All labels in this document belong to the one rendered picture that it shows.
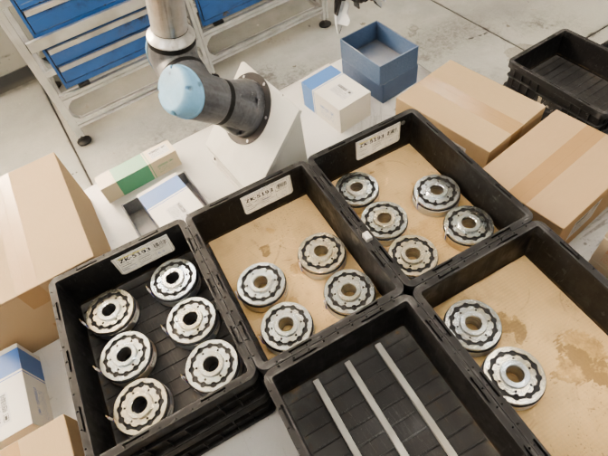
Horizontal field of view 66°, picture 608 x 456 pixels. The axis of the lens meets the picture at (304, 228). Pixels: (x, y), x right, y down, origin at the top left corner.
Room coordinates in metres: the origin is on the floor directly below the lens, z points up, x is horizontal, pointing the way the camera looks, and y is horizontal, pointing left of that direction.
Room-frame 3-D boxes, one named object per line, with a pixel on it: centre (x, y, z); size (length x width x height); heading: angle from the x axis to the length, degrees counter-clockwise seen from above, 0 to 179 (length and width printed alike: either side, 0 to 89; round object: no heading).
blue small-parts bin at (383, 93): (1.28, -0.35, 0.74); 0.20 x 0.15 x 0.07; 28
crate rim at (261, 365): (0.53, 0.04, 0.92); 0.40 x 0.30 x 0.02; 19
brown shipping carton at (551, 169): (0.65, -0.60, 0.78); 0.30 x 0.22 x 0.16; 120
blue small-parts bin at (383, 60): (1.28, -0.34, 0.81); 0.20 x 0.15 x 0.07; 24
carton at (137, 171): (1.05, 0.45, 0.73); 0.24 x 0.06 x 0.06; 115
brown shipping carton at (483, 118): (0.91, -0.48, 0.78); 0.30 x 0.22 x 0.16; 30
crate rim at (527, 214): (0.62, -0.24, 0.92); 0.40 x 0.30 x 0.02; 19
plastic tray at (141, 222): (0.83, 0.34, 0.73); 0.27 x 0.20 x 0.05; 25
